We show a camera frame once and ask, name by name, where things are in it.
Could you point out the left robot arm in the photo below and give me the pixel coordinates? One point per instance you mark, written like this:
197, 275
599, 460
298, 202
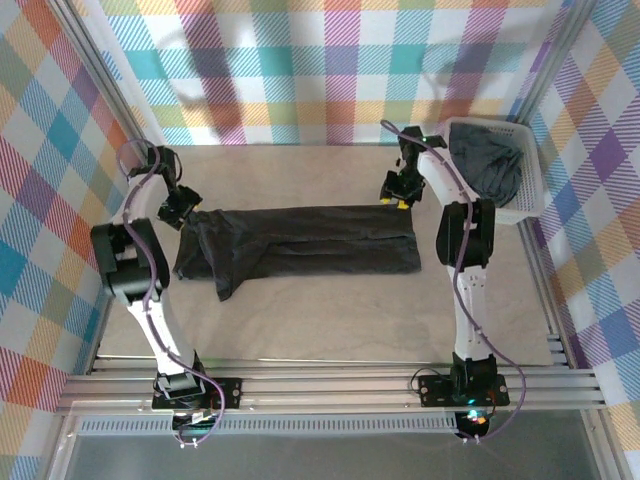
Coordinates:
125, 260

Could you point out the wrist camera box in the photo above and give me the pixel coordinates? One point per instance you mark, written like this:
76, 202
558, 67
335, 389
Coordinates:
391, 181
166, 210

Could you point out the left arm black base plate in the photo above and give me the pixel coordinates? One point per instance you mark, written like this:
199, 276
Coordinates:
225, 392

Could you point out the aluminium frame post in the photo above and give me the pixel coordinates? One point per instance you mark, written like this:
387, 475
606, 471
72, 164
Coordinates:
555, 55
105, 75

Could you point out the grey t-shirt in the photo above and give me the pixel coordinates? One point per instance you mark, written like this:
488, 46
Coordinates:
487, 165

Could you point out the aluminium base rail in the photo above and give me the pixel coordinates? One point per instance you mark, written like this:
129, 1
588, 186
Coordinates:
325, 387

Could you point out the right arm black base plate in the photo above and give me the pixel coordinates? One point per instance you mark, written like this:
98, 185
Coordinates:
435, 390

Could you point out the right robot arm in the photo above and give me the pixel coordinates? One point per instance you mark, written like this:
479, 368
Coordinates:
465, 240

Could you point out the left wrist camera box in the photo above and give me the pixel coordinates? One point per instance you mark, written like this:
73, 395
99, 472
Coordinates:
166, 210

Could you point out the aluminium side rail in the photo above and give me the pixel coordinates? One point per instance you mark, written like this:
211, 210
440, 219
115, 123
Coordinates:
542, 280
100, 330

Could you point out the black t-shirt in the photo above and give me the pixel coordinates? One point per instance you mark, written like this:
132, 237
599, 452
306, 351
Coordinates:
325, 240

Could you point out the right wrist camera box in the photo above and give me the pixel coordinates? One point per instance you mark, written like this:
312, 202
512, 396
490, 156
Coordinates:
391, 181

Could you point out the white plastic basket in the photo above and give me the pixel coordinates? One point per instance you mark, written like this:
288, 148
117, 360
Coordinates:
530, 165

